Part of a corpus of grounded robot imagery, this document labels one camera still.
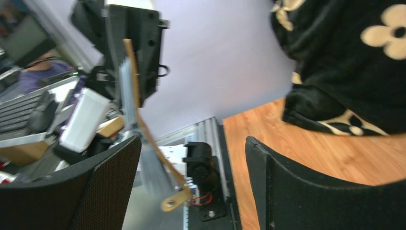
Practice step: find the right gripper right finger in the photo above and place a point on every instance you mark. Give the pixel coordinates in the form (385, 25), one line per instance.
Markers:
(291, 196)

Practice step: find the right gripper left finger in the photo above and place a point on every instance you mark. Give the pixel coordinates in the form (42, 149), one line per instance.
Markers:
(90, 195)

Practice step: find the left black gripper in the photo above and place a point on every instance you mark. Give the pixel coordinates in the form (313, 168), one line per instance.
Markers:
(144, 27)

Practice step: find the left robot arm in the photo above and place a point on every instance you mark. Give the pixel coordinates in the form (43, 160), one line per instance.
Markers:
(134, 71)

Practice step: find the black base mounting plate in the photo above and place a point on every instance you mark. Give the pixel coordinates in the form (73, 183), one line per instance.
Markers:
(222, 212)

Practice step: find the person in purple shirt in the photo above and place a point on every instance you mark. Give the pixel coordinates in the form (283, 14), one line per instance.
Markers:
(40, 69)

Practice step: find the black floral plush blanket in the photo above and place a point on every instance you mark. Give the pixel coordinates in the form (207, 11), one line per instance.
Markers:
(350, 64)

